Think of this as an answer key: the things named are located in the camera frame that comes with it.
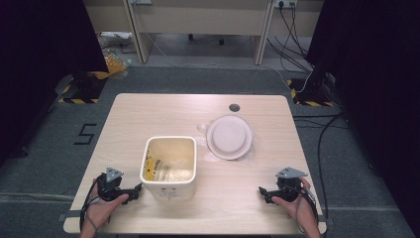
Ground yellow plastic bags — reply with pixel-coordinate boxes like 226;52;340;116
95;31;133;80

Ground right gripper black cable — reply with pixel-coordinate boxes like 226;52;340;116
294;185;320;234

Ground black curtain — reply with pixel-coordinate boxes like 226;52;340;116
0;0;110;167
304;0;420;237

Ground bag with yellow print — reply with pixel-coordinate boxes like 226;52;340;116
144;150;186;182

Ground black floor cable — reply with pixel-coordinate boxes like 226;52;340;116
292;112;349;219

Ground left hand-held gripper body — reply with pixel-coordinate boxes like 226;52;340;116
96;167;132;202

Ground white paper plate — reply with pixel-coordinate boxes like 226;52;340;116
206;114;254;161

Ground person's right hand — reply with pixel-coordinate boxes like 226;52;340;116
271;178;320;231

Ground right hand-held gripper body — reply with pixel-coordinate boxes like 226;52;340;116
275;167;309;203

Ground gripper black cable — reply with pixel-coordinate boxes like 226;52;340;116
79;179;101;232
294;185;320;234

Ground black cables from socket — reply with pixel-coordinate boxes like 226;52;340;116
266;3;315;74

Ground white plastic bin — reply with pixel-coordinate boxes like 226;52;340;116
139;135;198;201

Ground white wall socket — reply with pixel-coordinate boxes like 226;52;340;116
273;0;299;10

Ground stand base with striped tape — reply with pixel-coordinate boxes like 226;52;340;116
286;72;335;108
56;69;109;105

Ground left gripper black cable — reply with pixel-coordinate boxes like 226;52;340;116
79;179;101;232

